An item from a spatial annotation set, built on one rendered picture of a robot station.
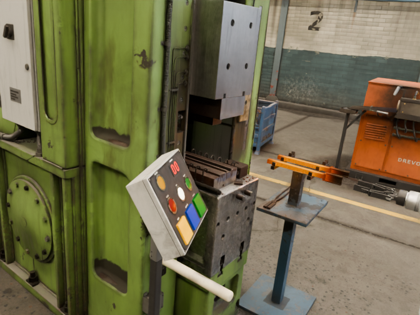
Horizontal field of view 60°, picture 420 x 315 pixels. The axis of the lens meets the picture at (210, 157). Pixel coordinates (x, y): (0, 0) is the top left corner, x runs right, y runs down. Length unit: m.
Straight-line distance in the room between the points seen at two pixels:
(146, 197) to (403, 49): 8.23
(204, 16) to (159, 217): 0.88
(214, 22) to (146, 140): 0.56
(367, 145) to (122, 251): 3.81
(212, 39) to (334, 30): 7.75
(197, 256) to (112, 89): 0.94
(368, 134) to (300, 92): 4.59
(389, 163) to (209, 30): 3.88
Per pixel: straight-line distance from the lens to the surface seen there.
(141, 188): 1.15
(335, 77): 9.25
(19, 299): 2.67
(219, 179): 1.79
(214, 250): 1.86
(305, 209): 2.22
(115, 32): 1.73
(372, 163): 5.18
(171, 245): 1.21
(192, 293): 2.11
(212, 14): 1.62
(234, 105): 1.75
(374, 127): 5.07
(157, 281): 1.52
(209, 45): 1.62
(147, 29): 1.50
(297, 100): 9.53
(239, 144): 2.15
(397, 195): 1.94
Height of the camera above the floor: 1.63
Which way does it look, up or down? 19 degrees down
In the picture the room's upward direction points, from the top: 5 degrees clockwise
